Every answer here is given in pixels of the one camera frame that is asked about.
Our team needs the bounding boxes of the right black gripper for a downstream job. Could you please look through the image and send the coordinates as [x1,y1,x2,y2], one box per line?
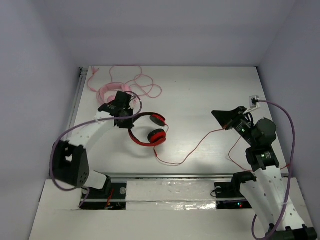
[211,105,257,147]

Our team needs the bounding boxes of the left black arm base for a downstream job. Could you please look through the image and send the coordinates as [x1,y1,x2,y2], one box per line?
[79,181,127,211]

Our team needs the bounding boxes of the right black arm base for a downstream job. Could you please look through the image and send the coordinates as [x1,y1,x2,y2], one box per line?
[210,171,257,210]

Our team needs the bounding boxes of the pink headphones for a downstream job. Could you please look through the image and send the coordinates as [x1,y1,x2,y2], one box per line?
[96,82,132,105]

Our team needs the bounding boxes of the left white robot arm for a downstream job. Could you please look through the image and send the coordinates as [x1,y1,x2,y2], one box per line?
[49,91,143,197]

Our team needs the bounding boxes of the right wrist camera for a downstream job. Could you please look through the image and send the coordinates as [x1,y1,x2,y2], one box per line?
[249,95,261,111]

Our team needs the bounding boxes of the red headphone cable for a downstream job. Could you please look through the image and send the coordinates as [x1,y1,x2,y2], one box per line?
[153,122,292,173]

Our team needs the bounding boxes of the red black headphones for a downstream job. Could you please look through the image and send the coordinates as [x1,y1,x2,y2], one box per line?
[128,112,169,147]

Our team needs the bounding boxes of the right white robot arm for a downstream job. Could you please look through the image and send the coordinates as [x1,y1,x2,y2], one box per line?
[211,106,318,240]

